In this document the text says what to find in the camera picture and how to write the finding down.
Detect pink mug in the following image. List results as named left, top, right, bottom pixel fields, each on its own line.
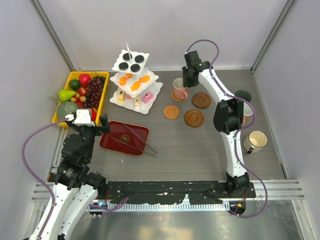
left=172, top=78, right=188, bottom=99
left=242, top=102, right=253, bottom=126

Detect stack of wooden coasters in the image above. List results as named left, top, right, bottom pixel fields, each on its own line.
left=191, top=92, right=212, bottom=109

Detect light wooden coaster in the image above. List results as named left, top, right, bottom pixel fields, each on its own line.
left=163, top=105, right=180, bottom=120
left=171, top=91, right=185, bottom=102

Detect cream cake with chocolate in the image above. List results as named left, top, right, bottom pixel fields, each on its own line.
left=134, top=96, right=140, bottom=109

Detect orange fish cookie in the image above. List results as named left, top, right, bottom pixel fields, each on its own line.
left=130, top=81, right=141, bottom=91
left=125, top=73, right=133, bottom=78
left=119, top=76, right=128, bottom=86
left=139, top=75, right=150, bottom=83

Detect dark wooden coaster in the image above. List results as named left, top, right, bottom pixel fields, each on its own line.
left=184, top=109, right=205, bottom=128

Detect pink cake with cherry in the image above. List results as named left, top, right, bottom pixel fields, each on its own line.
left=141, top=91, right=154, bottom=104

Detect black round cookie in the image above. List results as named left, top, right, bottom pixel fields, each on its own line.
left=130, top=63, right=141, bottom=73
left=118, top=62, right=129, bottom=71
left=134, top=55, right=145, bottom=64
left=122, top=52, right=132, bottom=61

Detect dark green mug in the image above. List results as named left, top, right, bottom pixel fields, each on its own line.
left=234, top=89, right=252, bottom=102

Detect metal tweezers tongs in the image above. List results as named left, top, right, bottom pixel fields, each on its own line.
left=109, top=121, right=159, bottom=157

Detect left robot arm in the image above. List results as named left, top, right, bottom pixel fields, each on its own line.
left=29, top=108, right=110, bottom=240

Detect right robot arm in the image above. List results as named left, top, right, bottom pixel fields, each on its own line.
left=58, top=66, right=250, bottom=197

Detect red apple at front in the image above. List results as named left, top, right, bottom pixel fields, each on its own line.
left=91, top=108, right=97, bottom=122

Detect red apple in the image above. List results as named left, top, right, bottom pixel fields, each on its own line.
left=78, top=74, right=92, bottom=88
left=91, top=108, right=97, bottom=122

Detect red lacquer snack tray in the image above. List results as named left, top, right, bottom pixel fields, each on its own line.
left=99, top=120, right=150, bottom=158

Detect small red cherry cluster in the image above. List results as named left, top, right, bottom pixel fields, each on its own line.
left=70, top=87, right=87, bottom=108

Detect green melon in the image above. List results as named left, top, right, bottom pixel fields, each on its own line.
left=56, top=101, right=79, bottom=120

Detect dark purple grape bunch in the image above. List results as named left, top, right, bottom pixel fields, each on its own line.
left=83, top=76, right=106, bottom=109

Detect white three-tier serving stand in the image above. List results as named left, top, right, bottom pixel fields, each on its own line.
left=109, top=44, right=163, bottom=115

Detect green pear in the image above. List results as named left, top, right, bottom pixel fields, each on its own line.
left=58, top=89, right=76, bottom=102

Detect red apple at back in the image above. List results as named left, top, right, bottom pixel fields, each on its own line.
left=78, top=74, right=92, bottom=88

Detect green lime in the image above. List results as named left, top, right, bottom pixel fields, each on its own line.
left=68, top=79, right=82, bottom=91

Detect yellow plastic fruit bin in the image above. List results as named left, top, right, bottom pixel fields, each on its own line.
left=52, top=71, right=110, bottom=126

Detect cream cup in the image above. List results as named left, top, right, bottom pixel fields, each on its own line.
left=243, top=130, right=268, bottom=153

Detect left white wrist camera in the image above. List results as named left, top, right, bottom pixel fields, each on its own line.
left=65, top=108, right=96, bottom=127

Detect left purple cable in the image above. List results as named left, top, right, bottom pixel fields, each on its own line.
left=21, top=117, right=130, bottom=240

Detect purple cable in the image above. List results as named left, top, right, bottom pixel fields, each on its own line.
left=21, top=117, right=130, bottom=240
left=186, top=39, right=268, bottom=220

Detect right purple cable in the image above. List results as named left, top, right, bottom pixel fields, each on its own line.
left=186, top=39, right=268, bottom=220

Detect small black ring object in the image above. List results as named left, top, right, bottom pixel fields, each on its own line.
left=247, top=147, right=254, bottom=154

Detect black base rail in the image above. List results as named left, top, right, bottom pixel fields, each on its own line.
left=107, top=180, right=256, bottom=205

